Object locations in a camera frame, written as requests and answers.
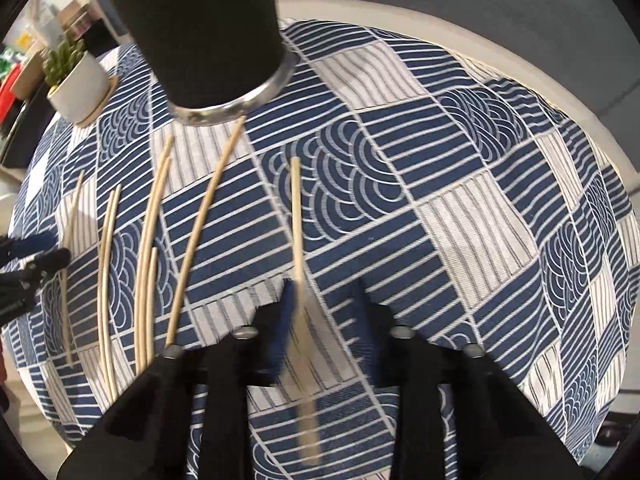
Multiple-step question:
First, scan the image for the black cup with metal rim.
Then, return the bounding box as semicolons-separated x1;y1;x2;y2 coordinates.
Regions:
75;0;301;128

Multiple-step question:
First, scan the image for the red container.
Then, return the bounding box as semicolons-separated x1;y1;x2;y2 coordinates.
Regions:
0;72;22;126

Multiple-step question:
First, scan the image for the wooden coaster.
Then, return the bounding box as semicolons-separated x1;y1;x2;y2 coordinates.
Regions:
47;74;121;128

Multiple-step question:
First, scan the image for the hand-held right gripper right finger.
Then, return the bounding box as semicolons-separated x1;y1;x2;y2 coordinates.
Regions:
350;280;586;480

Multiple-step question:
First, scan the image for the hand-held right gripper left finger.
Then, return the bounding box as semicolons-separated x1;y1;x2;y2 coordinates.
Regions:
57;280;303;480

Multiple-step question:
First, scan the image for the blue white patterned tablecloth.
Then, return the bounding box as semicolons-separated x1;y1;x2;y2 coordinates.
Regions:
2;17;633;480

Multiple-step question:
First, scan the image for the wooden chopstick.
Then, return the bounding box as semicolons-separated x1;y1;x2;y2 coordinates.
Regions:
59;170;86;367
289;156;321;466

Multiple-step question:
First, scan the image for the succulent in white pot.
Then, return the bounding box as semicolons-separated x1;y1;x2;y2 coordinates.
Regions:
41;35;112;123

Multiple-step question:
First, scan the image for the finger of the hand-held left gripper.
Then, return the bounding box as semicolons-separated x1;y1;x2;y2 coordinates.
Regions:
0;232;57;263
12;249;72;287

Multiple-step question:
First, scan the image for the white round table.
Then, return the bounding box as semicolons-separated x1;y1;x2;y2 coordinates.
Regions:
272;0;640;191

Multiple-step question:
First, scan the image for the bunch of wooden chopsticks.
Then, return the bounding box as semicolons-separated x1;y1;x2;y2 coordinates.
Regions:
97;119;247;403

